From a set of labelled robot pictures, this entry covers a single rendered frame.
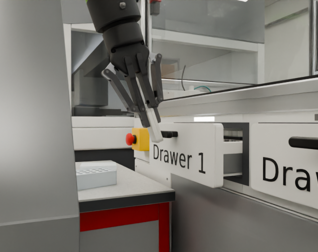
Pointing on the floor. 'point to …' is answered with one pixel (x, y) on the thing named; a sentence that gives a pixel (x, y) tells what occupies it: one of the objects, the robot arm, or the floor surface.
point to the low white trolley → (125, 214)
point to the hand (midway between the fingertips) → (152, 125)
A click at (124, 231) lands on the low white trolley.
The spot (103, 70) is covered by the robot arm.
